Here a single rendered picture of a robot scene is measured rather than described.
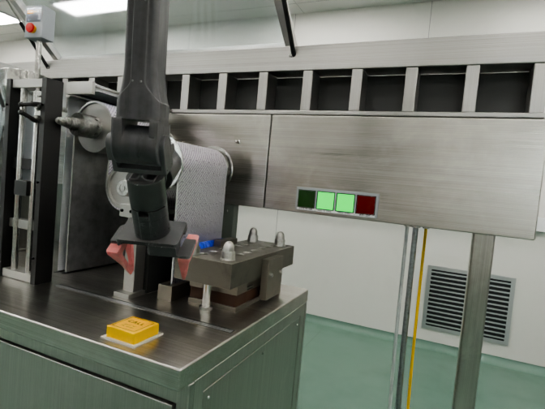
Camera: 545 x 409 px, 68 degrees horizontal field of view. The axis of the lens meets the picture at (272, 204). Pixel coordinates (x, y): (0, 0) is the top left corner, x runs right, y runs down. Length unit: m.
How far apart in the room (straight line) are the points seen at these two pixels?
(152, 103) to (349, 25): 3.39
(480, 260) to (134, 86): 1.07
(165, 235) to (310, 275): 3.12
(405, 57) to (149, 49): 0.80
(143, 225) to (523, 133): 0.93
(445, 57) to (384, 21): 2.63
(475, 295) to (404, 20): 2.83
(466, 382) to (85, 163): 1.32
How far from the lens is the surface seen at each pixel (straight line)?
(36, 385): 1.06
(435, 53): 1.23
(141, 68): 0.61
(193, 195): 1.11
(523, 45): 1.24
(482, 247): 1.33
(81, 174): 1.34
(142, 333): 0.83
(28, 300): 1.11
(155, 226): 0.66
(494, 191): 1.17
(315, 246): 3.70
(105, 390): 0.91
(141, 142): 0.59
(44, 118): 1.20
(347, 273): 3.65
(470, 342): 1.39
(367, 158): 1.19
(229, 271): 0.94
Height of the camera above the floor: 1.22
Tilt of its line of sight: 3 degrees down
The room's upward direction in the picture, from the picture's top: 5 degrees clockwise
